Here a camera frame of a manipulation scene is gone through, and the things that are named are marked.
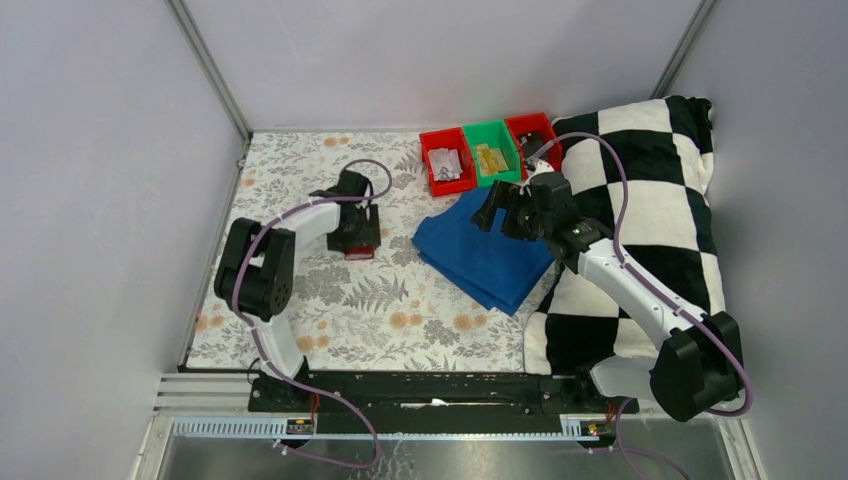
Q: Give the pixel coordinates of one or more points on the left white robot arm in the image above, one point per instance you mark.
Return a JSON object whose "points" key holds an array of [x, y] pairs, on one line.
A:
{"points": [[255, 274]]}

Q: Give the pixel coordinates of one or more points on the red leather card holder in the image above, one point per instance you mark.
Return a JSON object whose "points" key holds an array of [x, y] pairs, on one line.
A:
{"points": [[359, 253]]}

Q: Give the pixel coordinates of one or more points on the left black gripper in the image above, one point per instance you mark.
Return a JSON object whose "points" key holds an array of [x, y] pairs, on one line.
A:
{"points": [[367, 235]]}

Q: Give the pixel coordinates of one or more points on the green plastic bin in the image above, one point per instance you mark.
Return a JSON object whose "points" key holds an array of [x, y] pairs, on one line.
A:
{"points": [[496, 135]]}

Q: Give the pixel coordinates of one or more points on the black white checkered pillow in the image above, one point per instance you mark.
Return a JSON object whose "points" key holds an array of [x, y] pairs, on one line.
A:
{"points": [[645, 167]]}

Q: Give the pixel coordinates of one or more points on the gold cards in bin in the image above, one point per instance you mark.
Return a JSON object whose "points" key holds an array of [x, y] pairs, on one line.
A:
{"points": [[490, 160]]}

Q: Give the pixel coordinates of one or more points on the blue folded cloth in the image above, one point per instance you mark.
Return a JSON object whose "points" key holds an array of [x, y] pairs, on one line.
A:
{"points": [[494, 270]]}

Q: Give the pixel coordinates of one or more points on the right red plastic bin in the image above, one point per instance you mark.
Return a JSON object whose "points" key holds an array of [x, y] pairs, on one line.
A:
{"points": [[518, 125]]}

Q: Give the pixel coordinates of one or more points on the black cards in bin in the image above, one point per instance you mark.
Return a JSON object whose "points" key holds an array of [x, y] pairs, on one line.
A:
{"points": [[529, 143]]}

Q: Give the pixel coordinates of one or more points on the red plastic bin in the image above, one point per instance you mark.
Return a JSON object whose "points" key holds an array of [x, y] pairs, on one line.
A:
{"points": [[452, 138], [518, 125]]}

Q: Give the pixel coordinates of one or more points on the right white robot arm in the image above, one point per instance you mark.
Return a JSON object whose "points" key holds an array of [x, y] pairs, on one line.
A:
{"points": [[699, 366]]}

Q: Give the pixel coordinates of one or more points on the floral patterned table mat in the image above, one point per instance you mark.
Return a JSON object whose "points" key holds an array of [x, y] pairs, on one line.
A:
{"points": [[392, 312]]}

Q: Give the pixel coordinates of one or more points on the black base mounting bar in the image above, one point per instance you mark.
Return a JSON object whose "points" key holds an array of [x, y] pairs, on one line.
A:
{"points": [[439, 403]]}

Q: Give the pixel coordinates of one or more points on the silver cards in bin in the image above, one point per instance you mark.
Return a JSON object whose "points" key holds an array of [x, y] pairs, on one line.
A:
{"points": [[445, 164]]}

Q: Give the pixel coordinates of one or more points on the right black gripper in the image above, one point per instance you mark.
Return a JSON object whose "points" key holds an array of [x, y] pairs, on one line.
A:
{"points": [[499, 198]]}

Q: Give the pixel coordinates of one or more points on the left red plastic bin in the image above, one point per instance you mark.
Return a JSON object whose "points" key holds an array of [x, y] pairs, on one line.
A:
{"points": [[452, 138]]}

